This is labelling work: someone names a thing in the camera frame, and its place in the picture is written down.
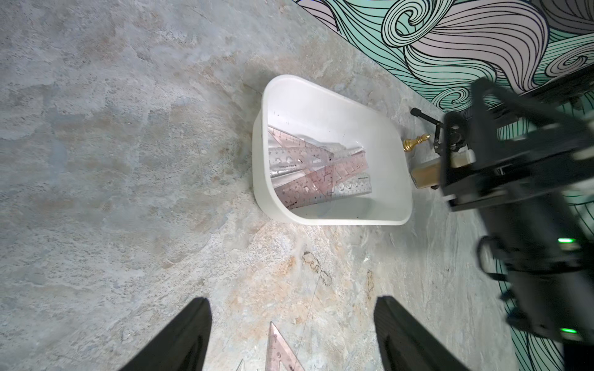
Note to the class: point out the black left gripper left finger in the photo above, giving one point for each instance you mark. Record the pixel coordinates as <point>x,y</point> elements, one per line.
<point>181,345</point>

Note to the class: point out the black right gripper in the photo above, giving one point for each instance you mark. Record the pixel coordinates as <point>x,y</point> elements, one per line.
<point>526,154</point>

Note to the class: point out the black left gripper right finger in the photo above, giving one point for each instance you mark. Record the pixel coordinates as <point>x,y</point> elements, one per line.
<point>405,344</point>

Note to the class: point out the pink triangle ruler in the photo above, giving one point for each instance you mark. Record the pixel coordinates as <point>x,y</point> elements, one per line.
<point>302,173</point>
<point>279,355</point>

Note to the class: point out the pink straight ruler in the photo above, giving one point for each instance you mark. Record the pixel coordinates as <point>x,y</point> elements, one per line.
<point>312,188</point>
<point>345,169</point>

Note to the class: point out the clear straight ruler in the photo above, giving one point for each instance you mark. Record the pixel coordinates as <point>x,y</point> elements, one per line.
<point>355,186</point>

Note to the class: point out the clear stencil ruler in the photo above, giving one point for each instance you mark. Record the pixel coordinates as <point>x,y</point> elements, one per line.
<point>286,160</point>

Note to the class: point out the white plastic storage box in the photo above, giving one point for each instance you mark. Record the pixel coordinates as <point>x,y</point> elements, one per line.
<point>322,117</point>

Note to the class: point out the black tripod stand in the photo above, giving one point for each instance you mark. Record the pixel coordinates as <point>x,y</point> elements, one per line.
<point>437,146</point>

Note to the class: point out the clear jar with liquid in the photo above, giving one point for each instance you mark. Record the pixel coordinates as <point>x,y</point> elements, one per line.
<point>427,174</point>

